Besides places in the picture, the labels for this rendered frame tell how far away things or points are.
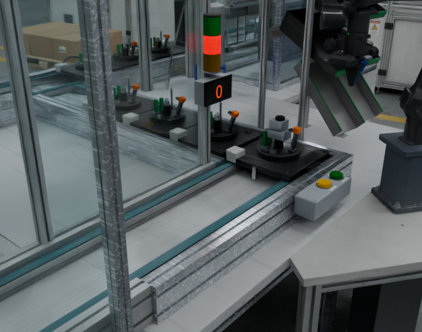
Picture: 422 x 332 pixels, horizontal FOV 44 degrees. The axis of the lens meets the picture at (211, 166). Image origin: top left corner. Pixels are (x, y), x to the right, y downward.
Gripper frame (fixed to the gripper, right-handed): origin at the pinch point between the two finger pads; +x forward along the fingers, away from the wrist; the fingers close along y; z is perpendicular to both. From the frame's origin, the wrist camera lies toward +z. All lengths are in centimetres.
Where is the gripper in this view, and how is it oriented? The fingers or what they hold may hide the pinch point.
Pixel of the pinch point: (352, 74)
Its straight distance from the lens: 154.7
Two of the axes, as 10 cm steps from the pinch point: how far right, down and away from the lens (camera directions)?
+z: -7.6, -2.8, 5.9
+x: 0.0, 9.0, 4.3
